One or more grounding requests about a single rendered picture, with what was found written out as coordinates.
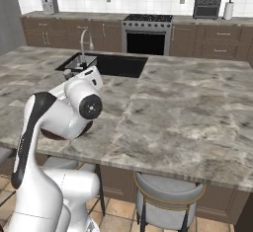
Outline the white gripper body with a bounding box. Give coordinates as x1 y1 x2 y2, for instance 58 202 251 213
48 77 79 100

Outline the grey fridge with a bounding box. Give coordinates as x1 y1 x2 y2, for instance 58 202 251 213
0 0 28 56

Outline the small grey round object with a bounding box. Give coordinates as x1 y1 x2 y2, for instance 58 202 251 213
63 68 75 81

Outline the silver curved tap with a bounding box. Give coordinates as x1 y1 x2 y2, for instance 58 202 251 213
79 29 95 70

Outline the brown base cupboard run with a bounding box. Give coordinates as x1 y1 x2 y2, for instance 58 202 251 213
20 15 124 53
169 23 253 64

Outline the black sink basin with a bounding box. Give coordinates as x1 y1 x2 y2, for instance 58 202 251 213
54 51 149 79

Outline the white coffee machine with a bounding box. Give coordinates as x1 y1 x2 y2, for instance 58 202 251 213
41 0 60 16

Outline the steel oven with hob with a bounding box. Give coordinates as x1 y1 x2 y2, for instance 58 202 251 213
121 13 174 57

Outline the grey toaster oven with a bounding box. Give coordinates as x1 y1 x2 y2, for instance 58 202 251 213
192 0 222 21

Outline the white paper towel roll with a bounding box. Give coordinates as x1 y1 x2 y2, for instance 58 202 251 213
222 0 235 21

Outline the brown island cabinet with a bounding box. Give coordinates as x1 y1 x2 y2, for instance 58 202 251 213
98 164 252 226

